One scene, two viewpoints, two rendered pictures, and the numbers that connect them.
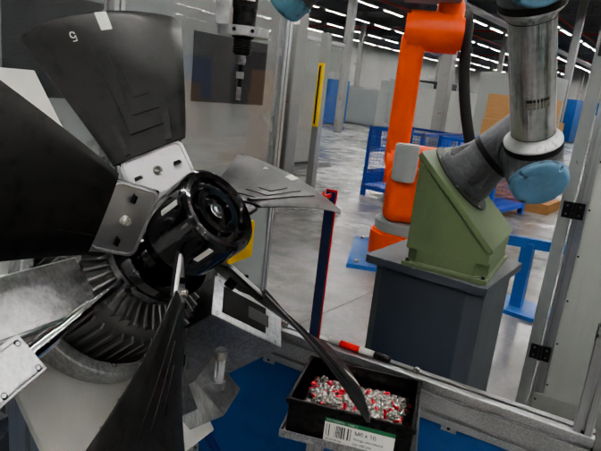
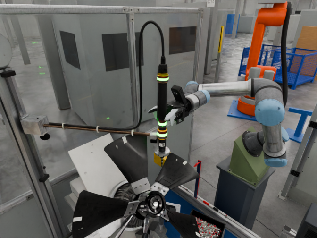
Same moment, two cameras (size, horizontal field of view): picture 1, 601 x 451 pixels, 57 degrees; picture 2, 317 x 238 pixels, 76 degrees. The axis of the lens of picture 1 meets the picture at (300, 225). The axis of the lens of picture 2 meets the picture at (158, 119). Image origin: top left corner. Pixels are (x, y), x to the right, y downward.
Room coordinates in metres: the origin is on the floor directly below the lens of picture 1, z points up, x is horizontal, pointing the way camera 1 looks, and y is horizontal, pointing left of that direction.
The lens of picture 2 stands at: (0.05, -0.09, 2.02)
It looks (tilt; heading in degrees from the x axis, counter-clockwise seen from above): 28 degrees down; 16
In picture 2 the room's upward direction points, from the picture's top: straight up
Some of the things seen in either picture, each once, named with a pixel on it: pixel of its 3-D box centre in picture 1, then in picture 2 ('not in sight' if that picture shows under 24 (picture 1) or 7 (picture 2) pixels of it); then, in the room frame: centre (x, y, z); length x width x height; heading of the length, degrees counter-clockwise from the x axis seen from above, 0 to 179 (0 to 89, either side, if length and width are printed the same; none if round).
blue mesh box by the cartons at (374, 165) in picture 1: (411, 163); (262, 61); (7.94, -1.49, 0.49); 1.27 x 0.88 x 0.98; 144
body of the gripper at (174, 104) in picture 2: not in sight; (179, 109); (0.89, 0.06, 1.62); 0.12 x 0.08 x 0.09; 152
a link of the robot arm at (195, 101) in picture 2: not in sight; (189, 103); (0.96, 0.02, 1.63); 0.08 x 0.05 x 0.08; 62
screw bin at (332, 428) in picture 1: (355, 405); (203, 230); (0.88, -0.13, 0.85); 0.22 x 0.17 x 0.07; 76
